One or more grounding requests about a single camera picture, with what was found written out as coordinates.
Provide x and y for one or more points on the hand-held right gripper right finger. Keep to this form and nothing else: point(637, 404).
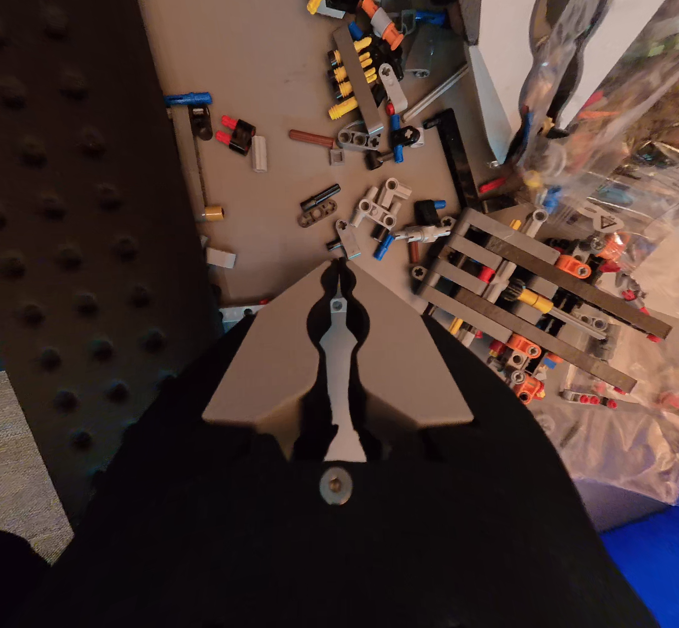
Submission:
point(414, 368)

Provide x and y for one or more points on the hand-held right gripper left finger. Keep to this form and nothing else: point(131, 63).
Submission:
point(265, 368)

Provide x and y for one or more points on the thin grey toy liftarm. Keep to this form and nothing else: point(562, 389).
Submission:
point(338, 373)

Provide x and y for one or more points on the pile of toy bricks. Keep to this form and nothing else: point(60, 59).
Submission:
point(366, 97)

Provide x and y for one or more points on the long grey toy beam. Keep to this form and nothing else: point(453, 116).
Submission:
point(233, 315)

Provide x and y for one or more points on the crumpled clear bag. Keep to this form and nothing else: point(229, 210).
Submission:
point(610, 453)

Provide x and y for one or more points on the black perforated board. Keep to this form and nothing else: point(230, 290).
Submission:
point(79, 214)

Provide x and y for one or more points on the blue plastic bin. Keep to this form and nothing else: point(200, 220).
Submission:
point(647, 575)

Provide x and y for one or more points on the black toy frame assembly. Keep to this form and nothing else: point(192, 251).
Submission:
point(467, 262)

